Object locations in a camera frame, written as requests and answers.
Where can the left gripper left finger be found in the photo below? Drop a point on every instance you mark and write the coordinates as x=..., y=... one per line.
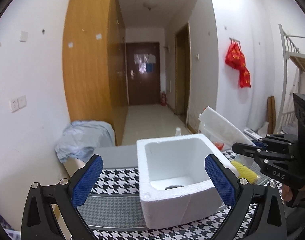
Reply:
x=39, y=220

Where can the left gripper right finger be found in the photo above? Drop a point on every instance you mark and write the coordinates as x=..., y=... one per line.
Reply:
x=268, y=220

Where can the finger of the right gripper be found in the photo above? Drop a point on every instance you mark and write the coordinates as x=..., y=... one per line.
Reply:
x=246, y=150
x=264, y=142

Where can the white remote control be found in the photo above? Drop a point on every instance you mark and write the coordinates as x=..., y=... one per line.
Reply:
x=252, y=134

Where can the red snack packet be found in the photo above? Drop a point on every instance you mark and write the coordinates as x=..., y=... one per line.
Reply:
x=219, y=145

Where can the white styrofoam lid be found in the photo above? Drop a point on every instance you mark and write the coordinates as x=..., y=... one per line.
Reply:
x=218, y=129

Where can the houndstooth tablecloth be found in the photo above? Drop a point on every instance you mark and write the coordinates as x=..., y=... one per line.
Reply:
x=114, y=208

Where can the white styrofoam box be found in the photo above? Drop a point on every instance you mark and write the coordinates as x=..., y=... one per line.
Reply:
x=174, y=187

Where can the white metal bunk bed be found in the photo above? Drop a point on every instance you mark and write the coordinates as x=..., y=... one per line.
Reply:
x=291, y=53

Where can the red hanging bag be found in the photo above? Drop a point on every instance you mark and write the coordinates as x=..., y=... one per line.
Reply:
x=236, y=60

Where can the light blue crumpled cloth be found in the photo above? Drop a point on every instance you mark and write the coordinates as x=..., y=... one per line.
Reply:
x=80, y=139

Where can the red fire extinguisher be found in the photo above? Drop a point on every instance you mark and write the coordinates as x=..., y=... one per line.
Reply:
x=163, y=99

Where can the dark brown entrance door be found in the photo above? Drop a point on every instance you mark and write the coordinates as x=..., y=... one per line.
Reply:
x=143, y=73

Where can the wooden wardrobe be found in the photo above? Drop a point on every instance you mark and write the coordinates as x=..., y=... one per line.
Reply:
x=93, y=63

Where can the ceiling lamp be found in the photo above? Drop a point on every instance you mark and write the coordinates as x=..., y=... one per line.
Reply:
x=150, y=6

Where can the wall socket and switch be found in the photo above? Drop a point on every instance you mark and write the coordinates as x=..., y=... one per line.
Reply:
x=17, y=103

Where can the side door frame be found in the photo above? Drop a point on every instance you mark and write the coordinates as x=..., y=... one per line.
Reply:
x=182, y=73

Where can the white wall switch plate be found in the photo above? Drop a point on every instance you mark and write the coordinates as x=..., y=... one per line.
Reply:
x=23, y=36

